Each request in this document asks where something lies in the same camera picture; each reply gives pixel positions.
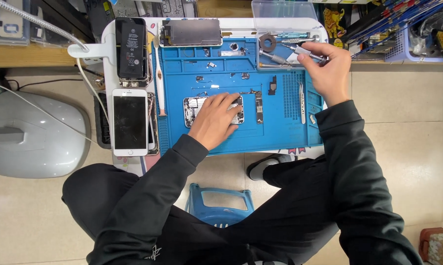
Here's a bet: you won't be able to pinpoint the person's right hand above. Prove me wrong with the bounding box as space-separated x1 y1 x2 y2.
297 41 352 108

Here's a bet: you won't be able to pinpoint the person's left hand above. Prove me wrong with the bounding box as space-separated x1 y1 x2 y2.
188 93 240 151

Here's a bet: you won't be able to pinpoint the silver precision screwdriver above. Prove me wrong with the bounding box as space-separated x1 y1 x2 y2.
281 44 328 64

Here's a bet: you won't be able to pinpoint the silver phone chassis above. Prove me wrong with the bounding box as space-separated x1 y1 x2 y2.
183 95 245 128

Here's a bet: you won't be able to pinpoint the yellow elephant print packet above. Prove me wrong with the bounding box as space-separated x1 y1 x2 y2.
322 7 348 49

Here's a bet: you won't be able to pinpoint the silver knurled screwdriver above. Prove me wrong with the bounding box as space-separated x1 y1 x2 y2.
259 49 292 67

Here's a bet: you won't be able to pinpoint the clear plastic tool box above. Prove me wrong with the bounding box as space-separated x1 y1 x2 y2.
251 0 329 71

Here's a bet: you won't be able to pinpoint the grey round tape roll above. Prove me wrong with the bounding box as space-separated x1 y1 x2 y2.
259 33 278 52

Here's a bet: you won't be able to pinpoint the silver tweezers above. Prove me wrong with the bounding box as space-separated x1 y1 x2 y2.
299 82 306 124

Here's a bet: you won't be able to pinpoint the phone logic board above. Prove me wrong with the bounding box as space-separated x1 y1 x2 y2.
254 91 264 124

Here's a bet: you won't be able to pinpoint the white folding table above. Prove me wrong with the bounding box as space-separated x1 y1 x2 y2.
68 16 327 176

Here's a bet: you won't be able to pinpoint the blue silicone repair mat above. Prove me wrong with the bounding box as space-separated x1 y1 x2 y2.
151 37 324 156

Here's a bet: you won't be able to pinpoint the bundle of blue red rods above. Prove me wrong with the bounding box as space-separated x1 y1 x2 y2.
341 0 443 59

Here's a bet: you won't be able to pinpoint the lavender plastic basket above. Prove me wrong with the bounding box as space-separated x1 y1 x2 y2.
384 25 443 63

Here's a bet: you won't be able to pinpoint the person's foot in grey sock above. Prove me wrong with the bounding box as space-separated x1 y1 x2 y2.
246 153 298 182

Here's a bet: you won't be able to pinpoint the phone screen back panel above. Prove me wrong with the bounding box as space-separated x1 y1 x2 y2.
159 19 223 48

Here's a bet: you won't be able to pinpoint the white pink brush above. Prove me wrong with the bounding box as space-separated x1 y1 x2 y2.
153 35 167 117

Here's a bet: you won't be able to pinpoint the stack of opened phones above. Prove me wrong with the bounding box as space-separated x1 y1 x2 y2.
118 63 160 156

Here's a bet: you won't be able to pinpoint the blue plastic stool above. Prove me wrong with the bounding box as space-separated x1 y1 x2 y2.
185 183 255 227

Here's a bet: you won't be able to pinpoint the black phone battery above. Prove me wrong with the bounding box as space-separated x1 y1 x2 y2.
115 17 148 79

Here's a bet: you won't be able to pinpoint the white phone with black screen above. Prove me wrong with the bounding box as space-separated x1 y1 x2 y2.
112 89 149 157

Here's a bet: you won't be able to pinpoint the person's legs in black trousers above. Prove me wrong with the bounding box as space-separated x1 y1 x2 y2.
61 155 341 265

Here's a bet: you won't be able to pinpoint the brown box with cloth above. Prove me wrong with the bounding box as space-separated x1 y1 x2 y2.
418 227 443 265

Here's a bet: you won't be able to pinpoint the white desk lamp base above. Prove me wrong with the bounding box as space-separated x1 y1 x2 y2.
0 91 92 179

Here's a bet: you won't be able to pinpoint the teal handled screwdriver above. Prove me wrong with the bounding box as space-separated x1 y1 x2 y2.
276 32 310 39

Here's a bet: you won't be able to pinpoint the white cable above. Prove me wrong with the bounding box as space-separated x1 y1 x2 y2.
0 57 110 145

